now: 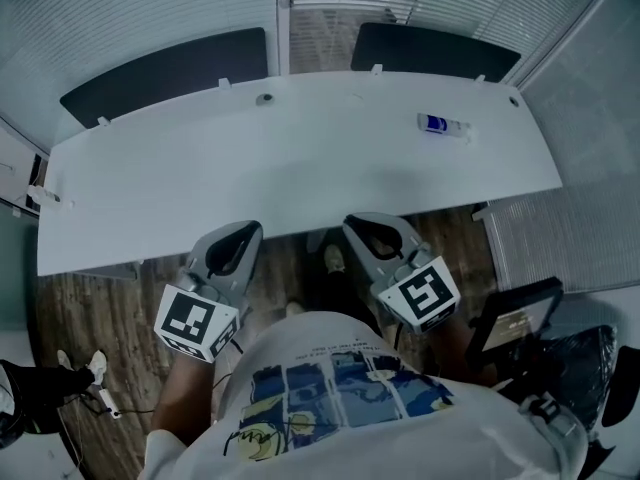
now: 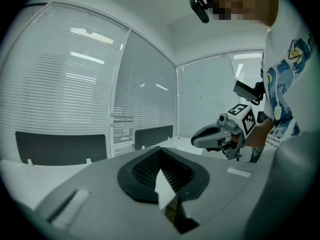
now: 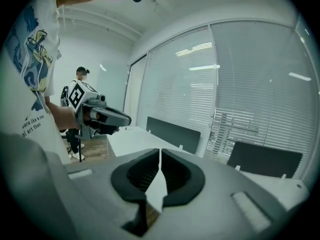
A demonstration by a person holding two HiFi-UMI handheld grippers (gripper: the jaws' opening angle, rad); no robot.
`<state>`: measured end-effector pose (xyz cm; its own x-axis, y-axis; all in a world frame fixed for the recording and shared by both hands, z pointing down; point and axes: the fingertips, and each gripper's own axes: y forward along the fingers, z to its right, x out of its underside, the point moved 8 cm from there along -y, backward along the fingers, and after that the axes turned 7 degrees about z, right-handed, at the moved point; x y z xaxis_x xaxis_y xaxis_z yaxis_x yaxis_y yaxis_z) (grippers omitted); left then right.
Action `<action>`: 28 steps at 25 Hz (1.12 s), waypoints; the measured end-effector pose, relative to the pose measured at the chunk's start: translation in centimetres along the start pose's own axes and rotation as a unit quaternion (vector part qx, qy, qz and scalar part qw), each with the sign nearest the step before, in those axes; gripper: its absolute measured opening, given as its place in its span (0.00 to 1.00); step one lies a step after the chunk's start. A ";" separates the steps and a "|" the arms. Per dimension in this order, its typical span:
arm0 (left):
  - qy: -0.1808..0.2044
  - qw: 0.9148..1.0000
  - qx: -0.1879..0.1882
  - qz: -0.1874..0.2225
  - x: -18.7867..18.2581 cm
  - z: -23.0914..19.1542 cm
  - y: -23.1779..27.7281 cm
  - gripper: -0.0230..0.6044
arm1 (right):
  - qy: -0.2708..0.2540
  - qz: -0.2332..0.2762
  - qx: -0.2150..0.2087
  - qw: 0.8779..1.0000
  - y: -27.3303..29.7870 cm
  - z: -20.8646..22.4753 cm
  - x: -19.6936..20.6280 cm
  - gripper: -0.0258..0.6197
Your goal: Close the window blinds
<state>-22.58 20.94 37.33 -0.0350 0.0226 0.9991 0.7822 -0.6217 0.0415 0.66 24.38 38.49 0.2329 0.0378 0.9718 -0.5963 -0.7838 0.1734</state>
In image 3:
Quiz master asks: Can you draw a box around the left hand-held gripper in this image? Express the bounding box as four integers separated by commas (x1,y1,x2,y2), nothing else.
67,80,132,140

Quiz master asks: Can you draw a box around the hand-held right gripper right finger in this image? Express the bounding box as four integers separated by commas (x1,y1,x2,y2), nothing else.
149,148,286,240

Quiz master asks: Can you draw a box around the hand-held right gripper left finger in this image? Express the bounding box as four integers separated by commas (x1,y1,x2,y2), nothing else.
63,148,161,240

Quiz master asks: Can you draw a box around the person's left forearm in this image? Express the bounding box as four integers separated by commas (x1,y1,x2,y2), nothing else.
46,100,81,131

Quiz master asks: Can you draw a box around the black-framed glass door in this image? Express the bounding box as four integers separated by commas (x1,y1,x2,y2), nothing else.
123,55,148,128

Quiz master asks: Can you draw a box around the black desk divider panel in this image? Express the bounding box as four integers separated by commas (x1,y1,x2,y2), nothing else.
226,141,303,179
146,116,202,155

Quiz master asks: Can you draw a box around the white window mullion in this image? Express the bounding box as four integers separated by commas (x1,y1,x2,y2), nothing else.
209,25,221,145

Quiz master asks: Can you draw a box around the person's white printed t-shirt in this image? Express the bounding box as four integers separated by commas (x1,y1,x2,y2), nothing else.
0,0,73,165

